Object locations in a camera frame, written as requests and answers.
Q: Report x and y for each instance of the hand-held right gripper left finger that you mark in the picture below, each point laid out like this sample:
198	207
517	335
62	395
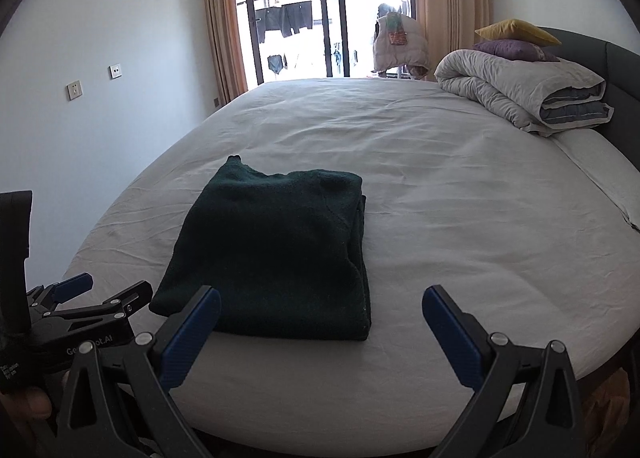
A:
192	338

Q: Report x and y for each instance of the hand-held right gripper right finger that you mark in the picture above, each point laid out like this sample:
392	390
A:
452	338

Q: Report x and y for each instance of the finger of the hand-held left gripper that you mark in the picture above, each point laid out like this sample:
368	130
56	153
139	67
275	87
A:
127	300
72	285

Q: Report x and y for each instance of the dark green sweater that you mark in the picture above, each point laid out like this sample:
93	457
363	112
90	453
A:
270	248

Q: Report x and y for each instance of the person's left hand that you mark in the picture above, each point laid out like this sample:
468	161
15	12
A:
32	403

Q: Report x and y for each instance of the bed with white sheet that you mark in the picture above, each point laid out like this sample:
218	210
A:
450	188

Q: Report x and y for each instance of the white pillow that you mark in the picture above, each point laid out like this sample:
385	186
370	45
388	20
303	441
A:
600	163

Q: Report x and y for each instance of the folded grey duvet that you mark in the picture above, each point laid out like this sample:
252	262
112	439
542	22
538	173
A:
500	83

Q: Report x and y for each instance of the small dark hanging garment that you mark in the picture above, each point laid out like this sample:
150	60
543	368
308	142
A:
275	63

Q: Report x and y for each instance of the white padded vest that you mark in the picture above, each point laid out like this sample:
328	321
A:
400	53

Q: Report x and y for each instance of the purple pillow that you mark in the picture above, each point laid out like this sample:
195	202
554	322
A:
505	50

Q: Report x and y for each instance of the yellow pillow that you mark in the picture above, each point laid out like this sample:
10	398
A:
515	30

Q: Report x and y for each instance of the grey upholstered headboard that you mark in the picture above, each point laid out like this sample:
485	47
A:
622	68

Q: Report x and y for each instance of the dark hanging trousers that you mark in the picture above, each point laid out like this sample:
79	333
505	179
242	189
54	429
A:
287	18

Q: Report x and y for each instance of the black framed glass door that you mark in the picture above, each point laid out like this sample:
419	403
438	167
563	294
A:
340	13

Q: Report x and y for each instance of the beige wall socket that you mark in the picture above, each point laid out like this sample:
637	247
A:
74	90

